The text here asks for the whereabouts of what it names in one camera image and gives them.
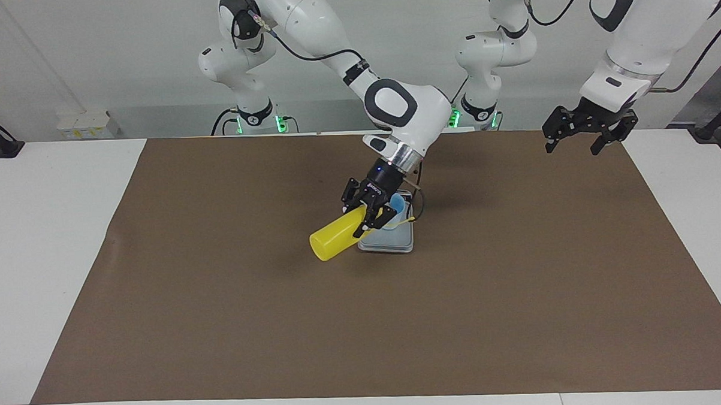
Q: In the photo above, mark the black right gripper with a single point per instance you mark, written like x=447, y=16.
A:
x=384, y=180

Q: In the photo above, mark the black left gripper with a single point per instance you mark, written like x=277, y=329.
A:
x=602, y=115

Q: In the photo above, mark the light blue plastic cup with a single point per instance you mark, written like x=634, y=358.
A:
x=399, y=201

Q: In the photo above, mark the yellow squeeze bottle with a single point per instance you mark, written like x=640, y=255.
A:
x=332, y=242

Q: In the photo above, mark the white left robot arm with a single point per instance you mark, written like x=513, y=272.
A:
x=648, y=30

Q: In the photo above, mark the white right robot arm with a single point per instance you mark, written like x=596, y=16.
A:
x=432, y=113

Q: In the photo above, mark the silver digital kitchen scale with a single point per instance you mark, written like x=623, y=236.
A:
x=392, y=242

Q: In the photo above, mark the brown table mat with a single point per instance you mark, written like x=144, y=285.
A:
x=365, y=334

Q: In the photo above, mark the white wall socket box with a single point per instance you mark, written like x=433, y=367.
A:
x=85, y=125

